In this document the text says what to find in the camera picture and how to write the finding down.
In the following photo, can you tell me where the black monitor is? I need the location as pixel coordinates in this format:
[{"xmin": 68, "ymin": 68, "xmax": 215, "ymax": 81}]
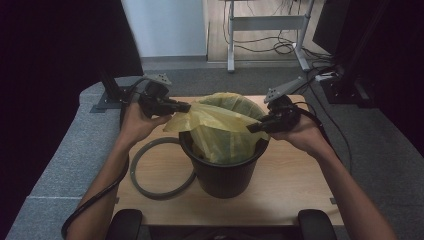
[{"xmin": 312, "ymin": 0, "xmax": 355, "ymax": 56}]

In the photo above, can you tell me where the black stand with base plate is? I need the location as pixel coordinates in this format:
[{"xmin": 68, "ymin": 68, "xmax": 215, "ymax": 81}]
[{"xmin": 89, "ymin": 68, "xmax": 138, "ymax": 114}]

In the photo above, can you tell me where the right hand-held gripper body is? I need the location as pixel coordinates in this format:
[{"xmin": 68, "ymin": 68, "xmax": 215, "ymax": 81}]
[{"xmin": 263, "ymin": 76, "xmax": 307, "ymax": 133}]

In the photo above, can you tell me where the thin black floor cable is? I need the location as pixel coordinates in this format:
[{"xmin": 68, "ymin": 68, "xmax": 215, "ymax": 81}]
[{"xmin": 289, "ymin": 66, "xmax": 355, "ymax": 175}]

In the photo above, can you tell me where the person's right hand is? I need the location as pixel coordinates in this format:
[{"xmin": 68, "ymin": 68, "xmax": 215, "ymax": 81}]
[{"xmin": 269, "ymin": 113, "xmax": 332, "ymax": 159}]

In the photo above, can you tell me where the yellow plastic garbage bag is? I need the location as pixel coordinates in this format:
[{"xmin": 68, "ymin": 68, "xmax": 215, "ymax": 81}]
[{"xmin": 162, "ymin": 92, "xmax": 270, "ymax": 165}]

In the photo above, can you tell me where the tangle of black floor cables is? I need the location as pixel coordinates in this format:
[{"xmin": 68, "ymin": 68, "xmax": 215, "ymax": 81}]
[{"xmin": 222, "ymin": 0, "xmax": 334, "ymax": 63}]

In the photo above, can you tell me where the black equipment stand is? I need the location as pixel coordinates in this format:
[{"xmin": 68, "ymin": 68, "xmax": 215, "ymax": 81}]
[{"xmin": 319, "ymin": 0, "xmax": 391, "ymax": 108}]

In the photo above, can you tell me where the grey bin rim ring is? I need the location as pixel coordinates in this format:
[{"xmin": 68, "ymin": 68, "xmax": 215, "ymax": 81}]
[{"xmin": 129, "ymin": 136, "xmax": 198, "ymax": 201}]

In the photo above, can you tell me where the white power strip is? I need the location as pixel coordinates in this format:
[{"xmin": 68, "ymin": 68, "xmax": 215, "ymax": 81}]
[{"xmin": 314, "ymin": 73, "xmax": 335, "ymax": 83}]

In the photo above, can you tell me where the black curtain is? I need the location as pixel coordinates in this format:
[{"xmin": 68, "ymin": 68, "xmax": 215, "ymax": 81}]
[{"xmin": 0, "ymin": 0, "xmax": 145, "ymax": 108}]

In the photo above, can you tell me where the person's left hand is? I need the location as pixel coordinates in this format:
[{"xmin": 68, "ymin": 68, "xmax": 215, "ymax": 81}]
[{"xmin": 119, "ymin": 101, "xmax": 173, "ymax": 148}]

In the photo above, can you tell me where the black plastic trash bin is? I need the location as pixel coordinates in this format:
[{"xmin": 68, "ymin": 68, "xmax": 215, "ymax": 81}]
[{"xmin": 178, "ymin": 130, "xmax": 270, "ymax": 200}]

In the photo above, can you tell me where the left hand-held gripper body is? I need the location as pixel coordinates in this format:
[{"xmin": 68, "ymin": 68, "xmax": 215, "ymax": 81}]
[{"xmin": 137, "ymin": 72, "xmax": 175, "ymax": 119}]

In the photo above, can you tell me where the grey metal desk frame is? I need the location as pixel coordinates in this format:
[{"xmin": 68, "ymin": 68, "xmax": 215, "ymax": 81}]
[{"xmin": 219, "ymin": 0, "xmax": 316, "ymax": 74}]

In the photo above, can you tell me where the black chair armrest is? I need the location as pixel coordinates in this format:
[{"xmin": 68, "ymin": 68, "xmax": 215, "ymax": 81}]
[
  {"xmin": 297, "ymin": 208, "xmax": 338, "ymax": 240},
  {"xmin": 105, "ymin": 208, "xmax": 144, "ymax": 240}
]

